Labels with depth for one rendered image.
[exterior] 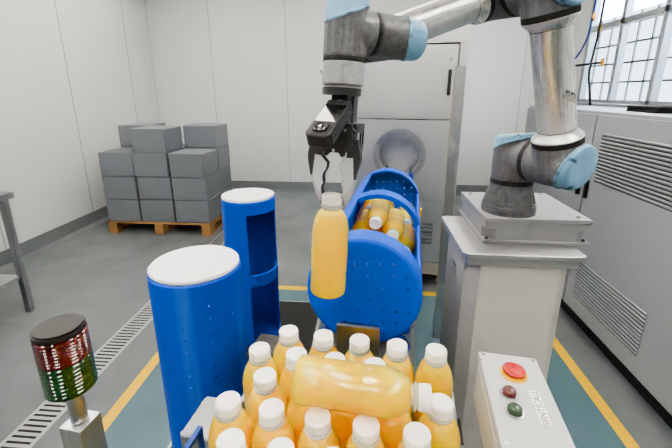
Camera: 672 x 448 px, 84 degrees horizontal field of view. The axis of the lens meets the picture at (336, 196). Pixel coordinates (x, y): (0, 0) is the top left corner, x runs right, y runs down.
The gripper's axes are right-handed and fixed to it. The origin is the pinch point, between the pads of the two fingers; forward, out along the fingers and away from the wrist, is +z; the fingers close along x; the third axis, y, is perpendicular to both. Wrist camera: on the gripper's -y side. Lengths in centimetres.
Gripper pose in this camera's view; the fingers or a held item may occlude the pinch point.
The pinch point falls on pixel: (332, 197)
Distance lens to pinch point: 70.0
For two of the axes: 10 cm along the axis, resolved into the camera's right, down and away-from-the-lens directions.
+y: 3.1, -2.0, 9.3
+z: -0.6, 9.7, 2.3
